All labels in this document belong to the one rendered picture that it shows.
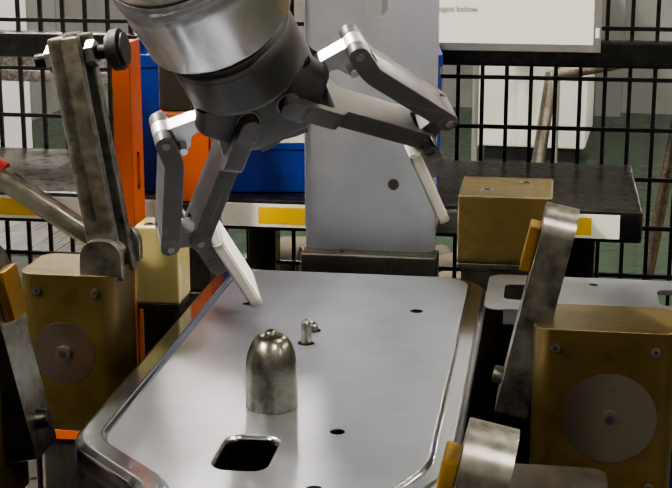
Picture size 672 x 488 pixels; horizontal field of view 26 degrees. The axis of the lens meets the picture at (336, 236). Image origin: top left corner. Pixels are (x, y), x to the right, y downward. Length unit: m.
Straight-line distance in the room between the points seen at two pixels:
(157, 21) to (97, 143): 0.26
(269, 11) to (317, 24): 0.47
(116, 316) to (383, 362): 0.19
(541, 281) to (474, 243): 0.32
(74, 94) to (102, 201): 0.08
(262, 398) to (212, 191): 0.13
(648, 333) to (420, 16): 0.42
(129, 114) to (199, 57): 0.34
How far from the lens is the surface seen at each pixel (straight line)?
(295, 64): 0.82
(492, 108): 6.93
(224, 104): 0.82
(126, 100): 1.11
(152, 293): 1.12
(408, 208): 1.27
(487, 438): 0.60
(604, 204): 1.35
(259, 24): 0.78
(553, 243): 0.92
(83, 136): 1.02
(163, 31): 0.77
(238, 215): 1.36
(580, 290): 1.18
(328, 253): 1.28
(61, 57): 1.01
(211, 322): 1.08
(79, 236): 1.04
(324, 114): 0.86
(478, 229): 1.24
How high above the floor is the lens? 1.32
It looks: 14 degrees down
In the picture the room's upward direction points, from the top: straight up
